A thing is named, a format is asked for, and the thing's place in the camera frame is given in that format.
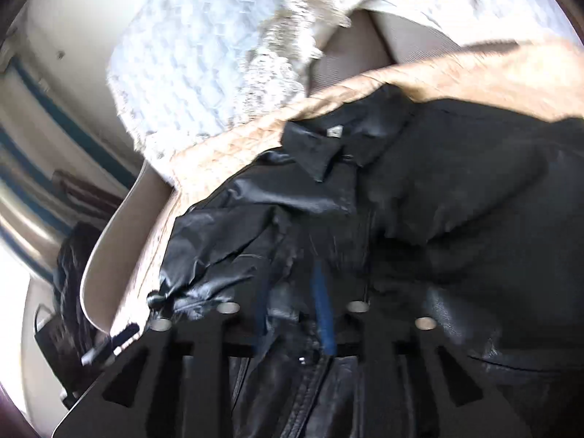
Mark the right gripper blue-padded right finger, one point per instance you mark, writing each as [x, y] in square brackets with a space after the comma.
[324, 312]

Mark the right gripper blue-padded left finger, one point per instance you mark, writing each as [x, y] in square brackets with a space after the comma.
[260, 316]

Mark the black leather jacket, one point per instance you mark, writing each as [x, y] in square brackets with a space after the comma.
[468, 214]

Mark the white lace pillow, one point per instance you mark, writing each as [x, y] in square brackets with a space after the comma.
[188, 70]

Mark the grey upholstered headboard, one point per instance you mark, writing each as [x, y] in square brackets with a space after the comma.
[375, 40]

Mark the beige quilted bedspread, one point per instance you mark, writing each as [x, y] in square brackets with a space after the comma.
[543, 80]

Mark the white embossed pillow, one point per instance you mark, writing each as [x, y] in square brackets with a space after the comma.
[480, 21]

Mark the beige bed frame edge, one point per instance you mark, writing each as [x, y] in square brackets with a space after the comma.
[117, 251]

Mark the brown wooden object by wall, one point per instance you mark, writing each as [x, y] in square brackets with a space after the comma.
[90, 203]

